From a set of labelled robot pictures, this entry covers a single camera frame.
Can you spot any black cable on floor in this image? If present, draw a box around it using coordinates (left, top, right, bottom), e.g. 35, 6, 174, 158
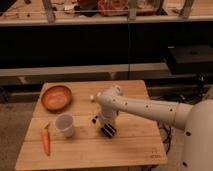
156, 121, 173, 155

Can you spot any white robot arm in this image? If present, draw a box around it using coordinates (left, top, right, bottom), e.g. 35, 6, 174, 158
95, 85, 213, 171

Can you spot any orange wooden bowl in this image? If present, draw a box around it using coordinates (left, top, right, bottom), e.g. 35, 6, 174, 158
41, 85, 72, 111

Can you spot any orange carrot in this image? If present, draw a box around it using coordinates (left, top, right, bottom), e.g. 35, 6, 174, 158
41, 124, 50, 156

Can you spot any black striped eraser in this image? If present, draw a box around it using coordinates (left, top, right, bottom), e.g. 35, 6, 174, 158
92, 116, 117, 138

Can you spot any black box on shelf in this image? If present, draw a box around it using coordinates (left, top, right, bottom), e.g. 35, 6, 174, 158
165, 45, 213, 74

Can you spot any wooden table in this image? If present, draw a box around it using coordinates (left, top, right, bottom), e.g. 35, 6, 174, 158
15, 81, 167, 171

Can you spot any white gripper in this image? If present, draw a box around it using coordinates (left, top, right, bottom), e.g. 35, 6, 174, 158
98, 113, 116, 127

